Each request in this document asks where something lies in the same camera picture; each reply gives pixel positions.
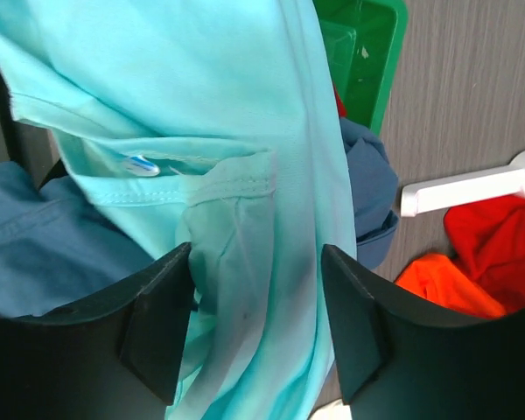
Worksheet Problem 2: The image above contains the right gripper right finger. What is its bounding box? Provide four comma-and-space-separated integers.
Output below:
321, 245, 525, 419

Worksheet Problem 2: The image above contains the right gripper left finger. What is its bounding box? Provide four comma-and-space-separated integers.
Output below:
0, 243, 193, 419

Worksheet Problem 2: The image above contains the dark blue t shirt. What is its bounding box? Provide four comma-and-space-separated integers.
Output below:
0, 118, 398, 318

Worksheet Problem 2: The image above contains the light teal t shirt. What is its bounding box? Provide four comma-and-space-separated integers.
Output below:
0, 1, 355, 419

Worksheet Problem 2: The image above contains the hanging orange t shirt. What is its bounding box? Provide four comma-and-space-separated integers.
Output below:
395, 253, 507, 319

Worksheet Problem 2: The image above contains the hanging red t shirt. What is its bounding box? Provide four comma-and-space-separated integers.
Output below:
444, 195, 525, 312

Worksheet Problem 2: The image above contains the red t shirt in tray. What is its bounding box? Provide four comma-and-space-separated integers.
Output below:
333, 86, 347, 117

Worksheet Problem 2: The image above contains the hanging white tank top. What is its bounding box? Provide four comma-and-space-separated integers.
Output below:
309, 400, 352, 420

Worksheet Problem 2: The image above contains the white clothes rack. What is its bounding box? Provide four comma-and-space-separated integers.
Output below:
400, 150, 525, 217

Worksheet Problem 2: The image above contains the green plastic tray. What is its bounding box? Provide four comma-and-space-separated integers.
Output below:
314, 0, 409, 135

